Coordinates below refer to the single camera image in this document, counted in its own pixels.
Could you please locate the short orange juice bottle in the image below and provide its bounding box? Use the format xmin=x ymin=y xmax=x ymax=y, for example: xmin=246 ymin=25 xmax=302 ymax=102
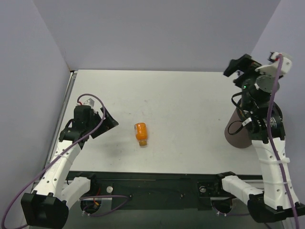
xmin=134 ymin=123 xmax=148 ymax=147

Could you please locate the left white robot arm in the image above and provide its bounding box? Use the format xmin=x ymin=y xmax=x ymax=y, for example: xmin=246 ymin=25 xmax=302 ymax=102
xmin=21 ymin=105 xmax=118 ymax=229

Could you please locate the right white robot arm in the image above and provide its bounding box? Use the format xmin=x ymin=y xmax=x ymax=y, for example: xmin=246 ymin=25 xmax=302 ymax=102
xmin=213 ymin=52 xmax=305 ymax=223

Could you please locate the brown round bin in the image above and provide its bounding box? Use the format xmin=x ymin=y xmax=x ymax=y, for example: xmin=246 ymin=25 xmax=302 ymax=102
xmin=224 ymin=100 xmax=284 ymax=149

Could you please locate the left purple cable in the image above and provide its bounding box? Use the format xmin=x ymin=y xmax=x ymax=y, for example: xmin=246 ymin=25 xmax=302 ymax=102
xmin=1 ymin=94 xmax=129 ymax=227

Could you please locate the purple cable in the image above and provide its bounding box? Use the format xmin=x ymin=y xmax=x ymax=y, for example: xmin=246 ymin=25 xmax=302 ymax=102
xmin=213 ymin=54 xmax=300 ymax=229
xmin=1 ymin=94 xmax=129 ymax=227

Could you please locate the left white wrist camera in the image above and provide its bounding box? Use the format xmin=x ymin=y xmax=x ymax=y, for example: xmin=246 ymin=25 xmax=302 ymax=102
xmin=78 ymin=98 xmax=95 ymax=108

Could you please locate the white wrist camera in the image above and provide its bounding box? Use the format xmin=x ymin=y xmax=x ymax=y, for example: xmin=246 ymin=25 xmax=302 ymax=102
xmin=78 ymin=98 xmax=95 ymax=108
xmin=255 ymin=52 xmax=293 ymax=76

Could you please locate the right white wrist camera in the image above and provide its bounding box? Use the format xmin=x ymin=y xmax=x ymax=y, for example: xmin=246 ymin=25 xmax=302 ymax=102
xmin=255 ymin=52 xmax=293 ymax=76

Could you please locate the black loop cable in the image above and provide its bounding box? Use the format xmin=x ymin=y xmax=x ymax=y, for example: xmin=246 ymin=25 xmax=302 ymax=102
xmin=227 ymin=92 xmax=251 ymax=136

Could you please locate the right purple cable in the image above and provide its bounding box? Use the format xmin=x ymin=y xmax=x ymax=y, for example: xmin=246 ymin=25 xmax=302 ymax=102
xmin=213 ymin=54 xmax=300 ymax=229

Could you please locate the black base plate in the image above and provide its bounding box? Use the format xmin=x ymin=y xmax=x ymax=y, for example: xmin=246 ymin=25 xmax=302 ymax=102
xmin=66 ymin=171 xmax=235 ymax=210

